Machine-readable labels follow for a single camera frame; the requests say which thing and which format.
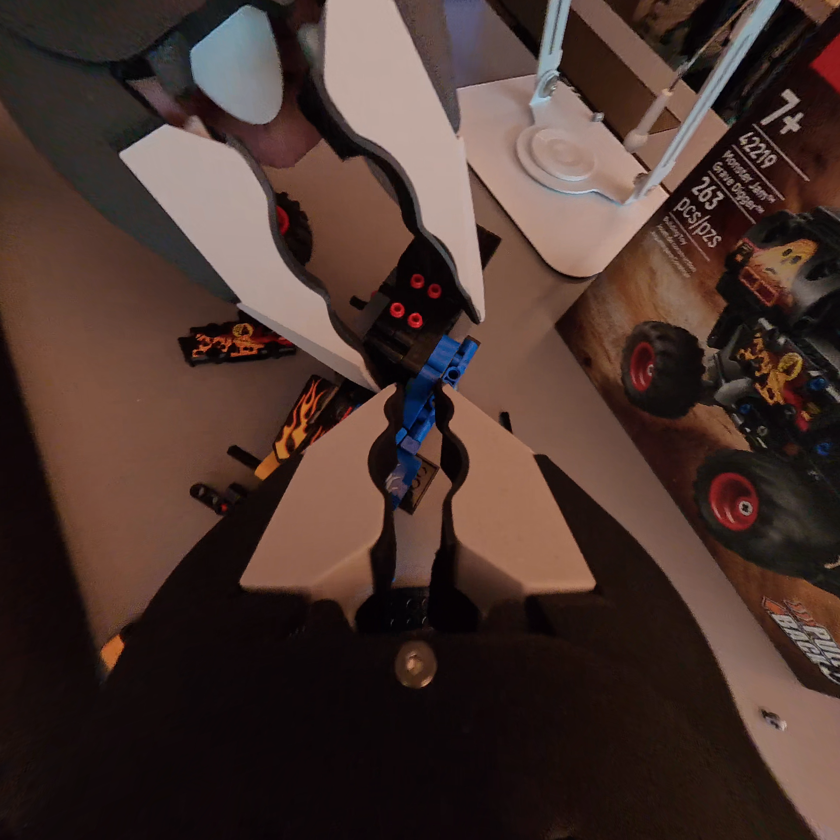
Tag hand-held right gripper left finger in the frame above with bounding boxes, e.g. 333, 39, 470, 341
238, 385, 400, 631

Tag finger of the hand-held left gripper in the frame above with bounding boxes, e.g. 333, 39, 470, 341
308, 0, 487, 324
120, 125, 382, 393

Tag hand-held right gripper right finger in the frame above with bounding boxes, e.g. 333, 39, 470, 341
428, 385, 598, 631

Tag black tyre red hub wheel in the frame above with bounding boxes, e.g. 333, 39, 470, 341
272, 190, 315, 266

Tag black orange print side panel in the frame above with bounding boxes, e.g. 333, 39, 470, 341
178, 314, 298, 367

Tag blue beam piece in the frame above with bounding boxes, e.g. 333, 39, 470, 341
387, 333, 481, 516

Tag black truck body shell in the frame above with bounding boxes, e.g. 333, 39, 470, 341
351, 226, 503, 375

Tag person's left hand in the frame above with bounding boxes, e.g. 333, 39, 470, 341
147, 39, 329, 168

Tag black orange flame panel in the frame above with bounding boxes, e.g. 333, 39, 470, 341
252, 374, 375, 483

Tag black connector red pin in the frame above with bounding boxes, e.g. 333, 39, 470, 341
189, 482, 249, 516

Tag toy set cardboard box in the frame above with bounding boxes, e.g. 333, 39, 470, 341
554, 13, 840, 700

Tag white tilted board stand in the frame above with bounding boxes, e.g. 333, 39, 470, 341
456, 0, 782, 278

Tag white tethered stylus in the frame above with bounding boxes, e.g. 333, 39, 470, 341
622, 0, 756, 153

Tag brown desk cable flap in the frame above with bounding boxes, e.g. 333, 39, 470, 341
561, 10, 683, 139

